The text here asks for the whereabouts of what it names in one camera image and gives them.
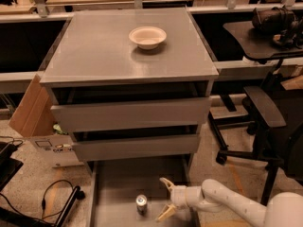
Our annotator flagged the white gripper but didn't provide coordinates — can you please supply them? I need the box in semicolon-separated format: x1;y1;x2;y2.
156;177;187;222

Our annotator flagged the silver blue redbull can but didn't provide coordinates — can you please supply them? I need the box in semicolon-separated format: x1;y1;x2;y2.
135;195;148;215

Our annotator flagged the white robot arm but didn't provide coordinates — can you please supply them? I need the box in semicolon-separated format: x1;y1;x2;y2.
156;178;303;227

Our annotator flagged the grey open bottom drawer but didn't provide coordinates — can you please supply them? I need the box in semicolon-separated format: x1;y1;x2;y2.
86;156;200;227

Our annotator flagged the grey middle drawer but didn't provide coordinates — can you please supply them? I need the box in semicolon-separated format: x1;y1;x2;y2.
73;134;200;162

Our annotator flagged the grey top drawer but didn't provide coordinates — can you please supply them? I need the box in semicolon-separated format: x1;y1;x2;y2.
51;97;211;132

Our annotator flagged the grey drawer cabinet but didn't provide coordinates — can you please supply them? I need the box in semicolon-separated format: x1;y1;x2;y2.
40;7;220;175

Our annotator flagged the black office chair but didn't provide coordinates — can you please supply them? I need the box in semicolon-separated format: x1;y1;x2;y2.
208;86;303;205

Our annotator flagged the brown cardboard box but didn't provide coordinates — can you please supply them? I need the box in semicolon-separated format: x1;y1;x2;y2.
9;75;81;167

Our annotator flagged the white paper bowl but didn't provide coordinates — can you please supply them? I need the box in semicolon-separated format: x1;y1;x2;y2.
129;26;167;50

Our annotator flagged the black side desk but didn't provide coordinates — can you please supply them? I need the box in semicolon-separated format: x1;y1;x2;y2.
223;20;303;64

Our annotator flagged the black cable on floor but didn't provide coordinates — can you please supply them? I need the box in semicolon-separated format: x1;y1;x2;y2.
0;179;74;222

